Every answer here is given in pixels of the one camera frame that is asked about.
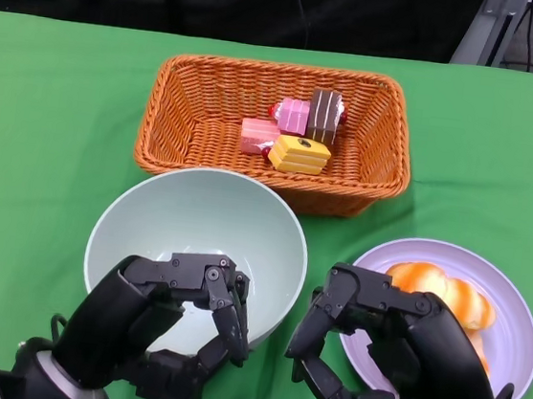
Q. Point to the grey round bowl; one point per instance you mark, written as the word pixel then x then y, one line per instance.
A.
pixel 198 211

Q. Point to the yellow cake slice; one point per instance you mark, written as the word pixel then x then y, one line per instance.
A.
pixel 300 157

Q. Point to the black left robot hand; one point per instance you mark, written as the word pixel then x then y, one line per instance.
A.
pixel 107 326

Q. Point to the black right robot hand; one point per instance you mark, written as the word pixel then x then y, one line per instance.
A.
pixel 444 374

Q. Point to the white round plate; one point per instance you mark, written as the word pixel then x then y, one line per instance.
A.
pixel 514 309

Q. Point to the long striped orange bread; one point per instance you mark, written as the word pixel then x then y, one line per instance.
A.
pixel 458 293

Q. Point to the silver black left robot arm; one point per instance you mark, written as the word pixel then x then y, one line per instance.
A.
pixel 9 382

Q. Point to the green tablecloth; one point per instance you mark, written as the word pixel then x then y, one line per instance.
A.
pixel 61 137

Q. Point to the orange wicker basket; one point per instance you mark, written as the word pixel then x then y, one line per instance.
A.
pixel 209 106

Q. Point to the brown chocolate cake slice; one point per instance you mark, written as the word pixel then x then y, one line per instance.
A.
pixel 326 117

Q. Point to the salmon pink cake slice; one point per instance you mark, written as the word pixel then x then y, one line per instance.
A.
pixel 254 135

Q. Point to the grey aluminium frame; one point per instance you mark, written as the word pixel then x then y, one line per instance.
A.
pixel 480 31

